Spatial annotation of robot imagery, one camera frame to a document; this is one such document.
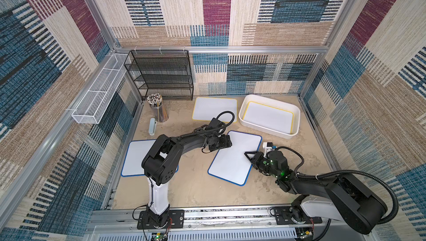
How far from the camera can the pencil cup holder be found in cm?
96

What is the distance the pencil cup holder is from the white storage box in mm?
473

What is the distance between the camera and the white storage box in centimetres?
101
